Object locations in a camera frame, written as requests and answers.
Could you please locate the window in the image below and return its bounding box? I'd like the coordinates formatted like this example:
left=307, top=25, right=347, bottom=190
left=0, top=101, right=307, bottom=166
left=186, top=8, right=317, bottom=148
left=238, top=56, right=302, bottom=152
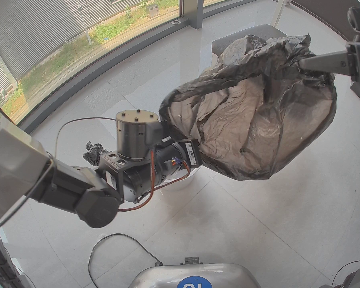
left=0, top=0, right=278, bottom=134

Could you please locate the black plastic bag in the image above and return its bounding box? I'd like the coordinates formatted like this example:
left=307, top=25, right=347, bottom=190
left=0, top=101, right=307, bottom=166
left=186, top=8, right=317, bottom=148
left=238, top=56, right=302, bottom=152
left=159, top=34, right=338, bottom=181

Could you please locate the white chair with grey cushions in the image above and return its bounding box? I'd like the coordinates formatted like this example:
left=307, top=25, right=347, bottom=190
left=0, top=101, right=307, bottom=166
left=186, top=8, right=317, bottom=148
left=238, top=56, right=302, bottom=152
left=211, top=0, right=360, bottom=67

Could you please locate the white trash bin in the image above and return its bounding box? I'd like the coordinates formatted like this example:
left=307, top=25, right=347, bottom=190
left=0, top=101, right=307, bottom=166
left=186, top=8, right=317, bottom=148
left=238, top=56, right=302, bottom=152
left=161, top=164, right=199, bottom=192

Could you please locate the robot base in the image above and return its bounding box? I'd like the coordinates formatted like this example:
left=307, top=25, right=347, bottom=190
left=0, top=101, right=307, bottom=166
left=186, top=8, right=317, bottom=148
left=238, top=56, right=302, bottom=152
left=132, top=257, right=261, bottom=288

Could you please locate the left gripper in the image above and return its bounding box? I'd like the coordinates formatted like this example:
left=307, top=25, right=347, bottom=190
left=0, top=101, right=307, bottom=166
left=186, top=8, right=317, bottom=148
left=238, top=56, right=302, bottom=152
left=151, top=136, right=203, bottom=189

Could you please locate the crumpled black plastic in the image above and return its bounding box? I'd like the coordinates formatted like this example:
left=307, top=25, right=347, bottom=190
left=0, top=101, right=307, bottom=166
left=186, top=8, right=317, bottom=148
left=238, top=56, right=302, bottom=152
left=82, top=142, right=104, bottom=166

